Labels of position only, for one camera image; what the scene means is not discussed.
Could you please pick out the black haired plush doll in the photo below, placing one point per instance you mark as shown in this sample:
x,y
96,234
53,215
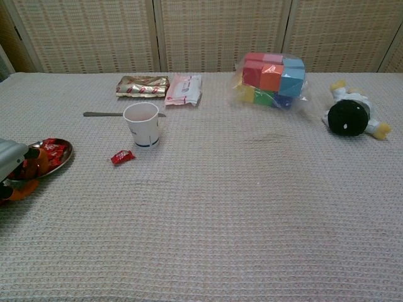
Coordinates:
x,y
346,118

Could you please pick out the pink foam cube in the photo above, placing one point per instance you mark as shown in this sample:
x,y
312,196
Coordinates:
x,y
272,58

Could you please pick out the beige woven tablecloth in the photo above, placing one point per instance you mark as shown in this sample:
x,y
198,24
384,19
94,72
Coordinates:
x,y
220,204

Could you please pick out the red foam cube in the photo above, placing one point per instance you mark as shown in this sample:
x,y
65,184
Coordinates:
x,y
255,56
252,74

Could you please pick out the dark blue foam cube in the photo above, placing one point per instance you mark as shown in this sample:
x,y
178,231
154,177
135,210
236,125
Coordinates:
x,y
283,101

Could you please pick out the clear plastic bag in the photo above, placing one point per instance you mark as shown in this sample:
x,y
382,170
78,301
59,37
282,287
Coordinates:
x,y
299,104

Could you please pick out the white paper cup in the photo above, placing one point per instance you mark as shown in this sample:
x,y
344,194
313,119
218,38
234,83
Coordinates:
x,y
143,132

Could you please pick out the silver table knife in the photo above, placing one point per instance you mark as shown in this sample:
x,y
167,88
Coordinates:
x,y
100,114

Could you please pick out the heap of red candies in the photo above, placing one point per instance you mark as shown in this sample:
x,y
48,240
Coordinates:
x,y
55,154

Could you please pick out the pink wet wipes pack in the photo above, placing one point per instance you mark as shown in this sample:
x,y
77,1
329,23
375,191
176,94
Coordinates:
x,y
184,89

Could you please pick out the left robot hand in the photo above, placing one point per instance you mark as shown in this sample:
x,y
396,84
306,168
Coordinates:
x,y
11,157

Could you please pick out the light blue foam cube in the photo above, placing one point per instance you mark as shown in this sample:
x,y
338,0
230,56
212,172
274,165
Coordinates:
x,y
292,83
294,63

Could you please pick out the gold foil snack packet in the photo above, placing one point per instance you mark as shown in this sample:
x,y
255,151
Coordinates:
x,y
141,86

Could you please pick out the green foam cube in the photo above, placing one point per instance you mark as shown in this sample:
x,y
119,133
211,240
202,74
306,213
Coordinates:
x,y
264,97

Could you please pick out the yellow foam cube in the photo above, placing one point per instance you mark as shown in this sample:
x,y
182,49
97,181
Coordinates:
x,y
245,94

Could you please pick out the beige folding screen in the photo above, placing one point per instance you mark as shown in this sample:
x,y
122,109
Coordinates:
x,y
220,31

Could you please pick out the red candy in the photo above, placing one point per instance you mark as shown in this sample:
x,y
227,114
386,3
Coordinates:
x,y
122,156

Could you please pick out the orange foam cube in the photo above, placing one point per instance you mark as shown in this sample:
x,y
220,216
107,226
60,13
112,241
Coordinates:
x,y
270,78

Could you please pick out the metal dish of red candies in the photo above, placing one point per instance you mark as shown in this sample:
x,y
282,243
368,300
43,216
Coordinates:
x,y
64,157

